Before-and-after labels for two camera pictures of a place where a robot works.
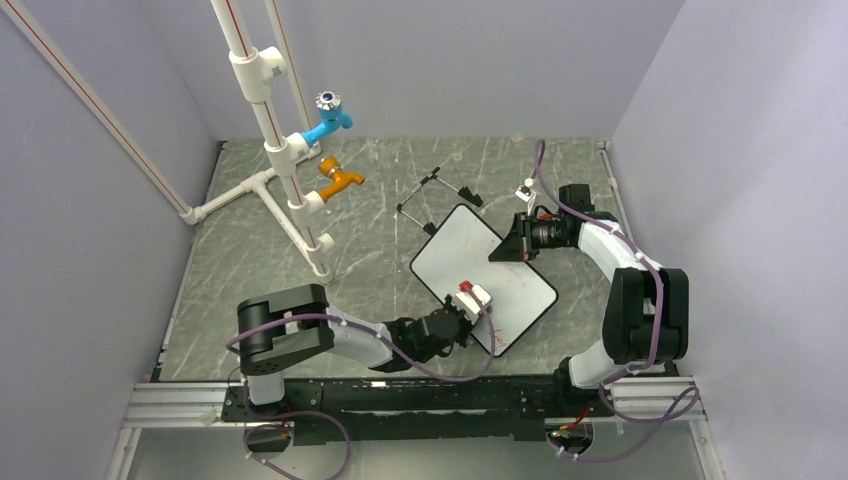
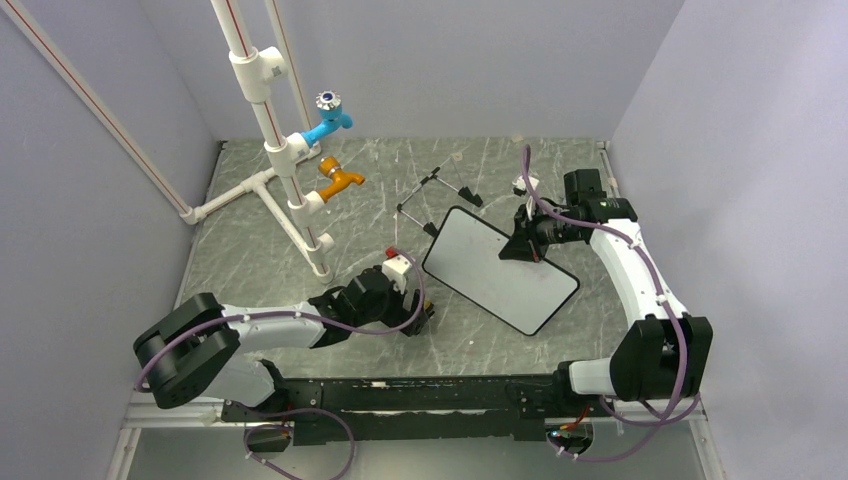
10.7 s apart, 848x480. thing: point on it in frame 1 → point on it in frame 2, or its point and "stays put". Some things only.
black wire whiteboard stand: x=462 y=191 stays put
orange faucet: x=331 y=166 stays put
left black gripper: x=450 y=305 → x=399 y=310
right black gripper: x=517 y=245 stays put
